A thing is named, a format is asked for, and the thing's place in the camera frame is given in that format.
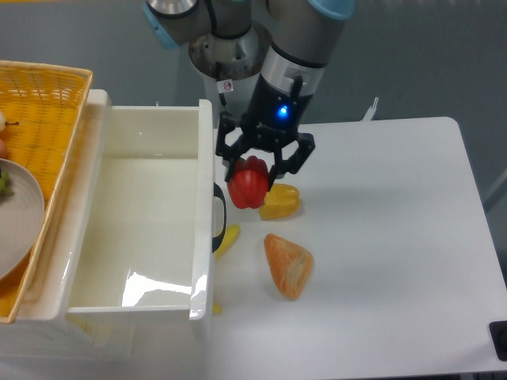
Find white fruit with stem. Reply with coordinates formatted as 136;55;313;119
0;112;19;131

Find orange bread loaf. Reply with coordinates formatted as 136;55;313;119
264;234;314;301

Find pink fruit in basket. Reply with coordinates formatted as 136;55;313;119
0;140;8;158

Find white upper drawer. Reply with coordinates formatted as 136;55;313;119
68;100;215;323

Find red bell pepper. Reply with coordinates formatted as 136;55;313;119
227;156;269;209

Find yellow banana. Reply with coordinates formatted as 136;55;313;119
212;224;241;316

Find grey plate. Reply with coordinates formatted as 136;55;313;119
1;159;45;277

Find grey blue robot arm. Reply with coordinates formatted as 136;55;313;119
142;1;355;183

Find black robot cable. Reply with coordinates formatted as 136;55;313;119
215;63;233;120

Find yellow bell pepper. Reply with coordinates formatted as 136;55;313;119
259;183;300;220

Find green grapes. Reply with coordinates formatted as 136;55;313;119
0;169;14;201

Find black corner device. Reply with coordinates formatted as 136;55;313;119
489;321;507;362

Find black drawer handle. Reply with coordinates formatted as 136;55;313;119
212;183;227;252

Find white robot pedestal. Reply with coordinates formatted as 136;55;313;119
189;21;272;127

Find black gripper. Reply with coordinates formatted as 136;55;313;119
215;74;315;190

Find yellow woven basket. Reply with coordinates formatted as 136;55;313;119
1;60;93;324

